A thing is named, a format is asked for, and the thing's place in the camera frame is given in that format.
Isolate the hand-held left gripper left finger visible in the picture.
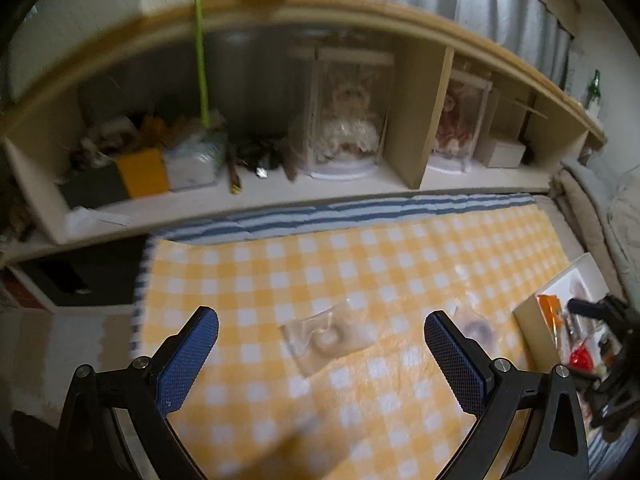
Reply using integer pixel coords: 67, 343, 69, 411
57, 306, 221, 480

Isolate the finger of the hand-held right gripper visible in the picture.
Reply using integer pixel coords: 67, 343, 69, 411
567, 294, 636, 328

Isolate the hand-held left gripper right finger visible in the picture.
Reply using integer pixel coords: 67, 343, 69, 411
424, 310, 591, 480

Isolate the small clear donut packet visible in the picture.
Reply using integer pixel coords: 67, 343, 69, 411
452, 302, 501, 356

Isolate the orange snack packet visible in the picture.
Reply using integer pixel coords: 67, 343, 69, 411
537, 294, 571, 351

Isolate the red snack packet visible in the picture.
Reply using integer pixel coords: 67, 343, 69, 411
570, 347, 598, 371

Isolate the white cardboard box tray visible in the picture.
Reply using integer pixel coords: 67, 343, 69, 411
514, 252, 640, 368

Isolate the clear packet pale round snack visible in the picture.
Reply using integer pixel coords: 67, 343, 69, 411
279, 296, 386, 378

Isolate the beige folded blanket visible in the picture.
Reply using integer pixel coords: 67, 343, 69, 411
552, 167, 640, 281

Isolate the yellow checked tablecloth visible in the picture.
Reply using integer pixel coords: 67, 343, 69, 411
131, 205, 593, 480

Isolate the foam puzzle floor mat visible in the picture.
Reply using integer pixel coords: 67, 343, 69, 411
0, 307, 136, 431

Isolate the grey folded blanket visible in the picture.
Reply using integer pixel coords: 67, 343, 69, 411
562, 157, 640, 196

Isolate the white paper sheet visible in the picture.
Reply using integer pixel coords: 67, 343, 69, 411
65, 207, 133, 231

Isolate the dark brown bag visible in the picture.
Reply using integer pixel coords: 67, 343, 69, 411
12, 407, 63, 480

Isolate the small white box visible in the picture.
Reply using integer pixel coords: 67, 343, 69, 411
482, 137, 527, 168

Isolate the red box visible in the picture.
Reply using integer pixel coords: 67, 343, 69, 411
0, 280, 31, 308

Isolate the yellow box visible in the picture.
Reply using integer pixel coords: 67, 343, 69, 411
116, 149, 170, 198

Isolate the white tissue box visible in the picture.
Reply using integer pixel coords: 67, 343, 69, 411
162, 130, 228, 191

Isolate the dark green box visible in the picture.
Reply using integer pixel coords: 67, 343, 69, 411
60, 164, 128, 210

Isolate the green glass bottle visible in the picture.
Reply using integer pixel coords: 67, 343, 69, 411
586, 69, 603, 111

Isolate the clear case with red doll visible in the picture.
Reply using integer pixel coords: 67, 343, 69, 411
427, 67, 493, 173

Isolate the long wooden shelf unit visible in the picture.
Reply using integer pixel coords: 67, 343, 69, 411
0, 0, 608, 311

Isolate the clear case with white doll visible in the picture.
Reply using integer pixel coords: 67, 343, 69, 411
287, 45, 396, 181

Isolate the light wooden frame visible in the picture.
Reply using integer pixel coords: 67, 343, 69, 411
487, 90, 548, 141

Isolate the yellow-green cord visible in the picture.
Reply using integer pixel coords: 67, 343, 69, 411
192, 0, 213, 128

